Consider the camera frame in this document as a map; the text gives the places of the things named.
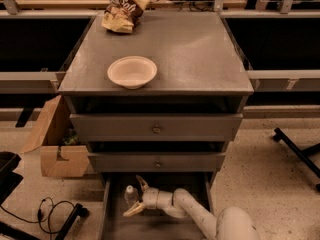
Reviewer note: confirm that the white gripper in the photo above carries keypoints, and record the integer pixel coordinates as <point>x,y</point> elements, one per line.
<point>151,197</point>

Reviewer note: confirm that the clear plastic water bottle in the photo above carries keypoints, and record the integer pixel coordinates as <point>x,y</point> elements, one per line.
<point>131,196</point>

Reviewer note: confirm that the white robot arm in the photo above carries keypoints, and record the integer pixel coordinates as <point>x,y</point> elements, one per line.
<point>232,223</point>

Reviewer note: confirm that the bottom grey drawer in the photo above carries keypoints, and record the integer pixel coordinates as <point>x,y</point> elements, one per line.
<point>151,224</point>

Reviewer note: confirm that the grey drawer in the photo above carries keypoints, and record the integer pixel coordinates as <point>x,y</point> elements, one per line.
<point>151,224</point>
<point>162,127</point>
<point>156,162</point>

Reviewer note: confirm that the middle grey drawer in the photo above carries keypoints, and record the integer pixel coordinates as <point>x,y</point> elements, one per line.
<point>156,162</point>

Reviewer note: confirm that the top grey drawer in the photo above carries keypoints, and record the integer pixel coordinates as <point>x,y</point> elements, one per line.
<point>162,127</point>

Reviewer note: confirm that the grey drawer cabinet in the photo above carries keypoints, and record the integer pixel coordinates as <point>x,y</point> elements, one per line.
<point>199,72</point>

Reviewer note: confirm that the black chair base leg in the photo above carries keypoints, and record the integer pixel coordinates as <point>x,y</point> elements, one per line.
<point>78,211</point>

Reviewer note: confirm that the cardboard box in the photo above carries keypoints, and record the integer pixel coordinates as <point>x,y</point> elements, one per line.
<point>56,158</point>

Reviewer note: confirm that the white paper bowl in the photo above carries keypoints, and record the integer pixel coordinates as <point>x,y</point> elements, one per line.
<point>132,72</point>

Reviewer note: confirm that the black stand leg right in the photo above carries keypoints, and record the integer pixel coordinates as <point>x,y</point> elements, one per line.
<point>302,154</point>

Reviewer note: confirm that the crumpled chip bag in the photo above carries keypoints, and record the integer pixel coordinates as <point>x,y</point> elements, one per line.
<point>121,16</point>

